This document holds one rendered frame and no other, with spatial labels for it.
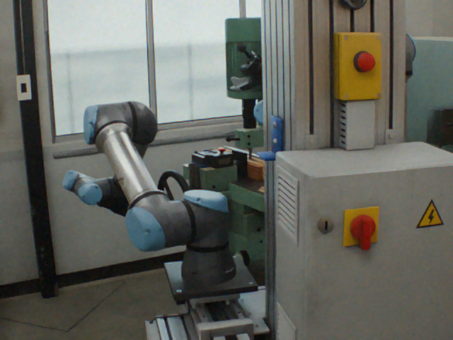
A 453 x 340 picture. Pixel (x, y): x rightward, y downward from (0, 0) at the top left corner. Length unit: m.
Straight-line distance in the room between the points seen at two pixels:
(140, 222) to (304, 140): 0.49
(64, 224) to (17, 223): 0.27
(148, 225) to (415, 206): 0.67
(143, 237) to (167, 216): 0.08
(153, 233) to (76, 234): 2.09
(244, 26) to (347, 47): 1.12
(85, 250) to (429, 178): 2.74
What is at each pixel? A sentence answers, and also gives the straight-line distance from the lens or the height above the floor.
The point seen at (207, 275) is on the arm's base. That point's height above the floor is 0.84.
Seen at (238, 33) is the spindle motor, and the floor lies 1.45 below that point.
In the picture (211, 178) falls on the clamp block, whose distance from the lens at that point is 2.23.
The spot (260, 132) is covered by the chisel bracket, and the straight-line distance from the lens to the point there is 2.40.
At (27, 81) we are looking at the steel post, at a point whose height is 1.24.
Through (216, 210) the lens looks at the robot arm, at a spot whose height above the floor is 1.02.
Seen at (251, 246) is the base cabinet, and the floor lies 0.68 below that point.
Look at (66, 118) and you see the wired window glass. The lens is 3.50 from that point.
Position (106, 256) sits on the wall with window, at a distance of 3.68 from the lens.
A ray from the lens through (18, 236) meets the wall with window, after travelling 3.52.
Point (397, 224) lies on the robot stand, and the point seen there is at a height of 1.13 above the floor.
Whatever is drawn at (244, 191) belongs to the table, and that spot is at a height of 0.89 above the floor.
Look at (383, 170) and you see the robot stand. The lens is 1.09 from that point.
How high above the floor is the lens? 1.49
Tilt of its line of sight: 13 degrees down
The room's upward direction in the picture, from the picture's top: 2 degrees counter-clockwise
